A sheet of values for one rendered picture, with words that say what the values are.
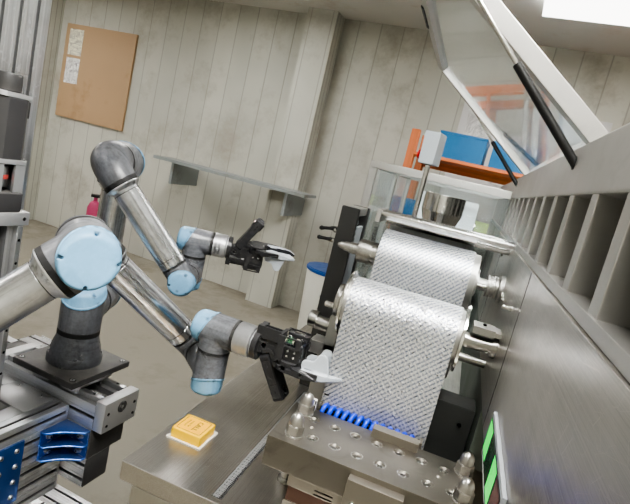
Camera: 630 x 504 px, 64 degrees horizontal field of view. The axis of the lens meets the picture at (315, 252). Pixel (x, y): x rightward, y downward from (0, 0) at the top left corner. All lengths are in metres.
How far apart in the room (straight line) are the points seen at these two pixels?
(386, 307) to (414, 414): 0.23
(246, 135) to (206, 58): 0.96
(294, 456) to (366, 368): 0.25
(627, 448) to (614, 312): 0.19
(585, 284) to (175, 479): 0.79
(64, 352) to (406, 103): 4.02
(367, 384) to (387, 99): 4.13
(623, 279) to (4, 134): 1.24
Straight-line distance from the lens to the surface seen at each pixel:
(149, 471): 1.10
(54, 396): 1.67
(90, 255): 1.03
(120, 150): 1.53
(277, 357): 1.13
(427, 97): 4.98
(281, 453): 1.01
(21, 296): 1.07
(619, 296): 0.54
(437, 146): 1.62
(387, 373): 1.11
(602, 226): 0.68
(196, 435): 1.17
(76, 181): 6.94
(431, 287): 1.29
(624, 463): 0.38
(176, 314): 1.28
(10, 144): 1.39
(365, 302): 1.08
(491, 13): 0.95
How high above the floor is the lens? 1.54
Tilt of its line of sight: 10 degrees down
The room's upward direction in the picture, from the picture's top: 14 degrees clockwise
